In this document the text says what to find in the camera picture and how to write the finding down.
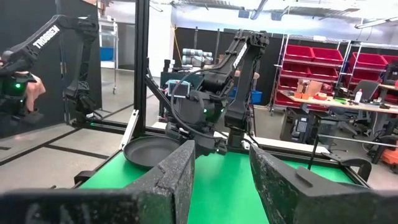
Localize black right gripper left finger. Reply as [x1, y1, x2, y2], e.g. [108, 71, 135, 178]
[0, 139, 196, 224]

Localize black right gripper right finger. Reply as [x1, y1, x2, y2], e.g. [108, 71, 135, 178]
[248, 144, 398, 224]

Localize black plate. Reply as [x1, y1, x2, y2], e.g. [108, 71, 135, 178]
[123, 136, 182, 170]

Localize green table mat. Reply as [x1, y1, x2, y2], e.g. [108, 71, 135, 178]
[79, 136, 356, 224]

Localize small light blue screen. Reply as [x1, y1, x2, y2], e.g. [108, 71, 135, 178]
[167, 80, 191, 100]

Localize black computer tower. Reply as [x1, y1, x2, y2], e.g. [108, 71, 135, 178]
[286, 106, 312, 141]

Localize blue storage bin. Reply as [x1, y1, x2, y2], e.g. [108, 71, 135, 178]
[99, 46, 116, 62]
[229, 88, 264, 106]

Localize grey rolls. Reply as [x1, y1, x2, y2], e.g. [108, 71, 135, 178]
[182, 47, 215, 67]

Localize metal shelving rack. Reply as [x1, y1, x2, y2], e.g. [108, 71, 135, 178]
[336, 41, 398, 106]
[272, 33, 353, 110]

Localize cardboard box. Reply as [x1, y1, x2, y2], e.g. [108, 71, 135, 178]
[296, 78, 325, 96]

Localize wooden workbench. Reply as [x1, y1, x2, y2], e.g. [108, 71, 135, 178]
[279, 89, 398, 115]

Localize red storage bin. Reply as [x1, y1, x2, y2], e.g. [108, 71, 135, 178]
[312, 47, 345, 65]
[280, 63, 312, 78]
[349, 52, 389, 70]
[307, 65, 340, 82]
[284, 44, 315, 62]

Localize white metal rack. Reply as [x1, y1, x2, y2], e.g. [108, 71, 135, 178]
[98, 17, 119, 95]

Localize grey office chair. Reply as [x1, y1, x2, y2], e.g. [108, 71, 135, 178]
[338, 80, 381, 138]

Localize person's hand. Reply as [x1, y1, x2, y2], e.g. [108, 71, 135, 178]
[24, 73, 47, 113]

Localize ceiling light fixture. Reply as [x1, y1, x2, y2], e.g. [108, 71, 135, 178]
[353, 16, 398, 30]

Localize white bracket plate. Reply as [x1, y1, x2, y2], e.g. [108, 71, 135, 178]
[119, 108, 140, 151]

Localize black curved bracket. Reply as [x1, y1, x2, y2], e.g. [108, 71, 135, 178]
[323, 151, 373, 182]

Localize black aluminium table frame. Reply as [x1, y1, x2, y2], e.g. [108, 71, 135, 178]
[49, 0, 373, 190]

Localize black leader arm handle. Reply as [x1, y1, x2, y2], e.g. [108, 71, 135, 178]
[0, 52, 45, 126]

